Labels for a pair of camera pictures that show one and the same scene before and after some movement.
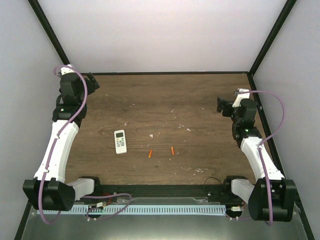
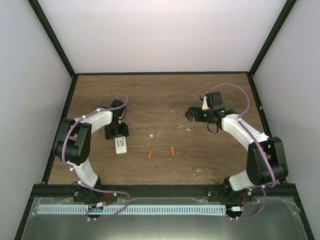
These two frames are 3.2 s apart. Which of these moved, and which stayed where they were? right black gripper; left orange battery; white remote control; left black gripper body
Moved: left black gripper body; right black gripper
Stayed: left orange battery; white remote control
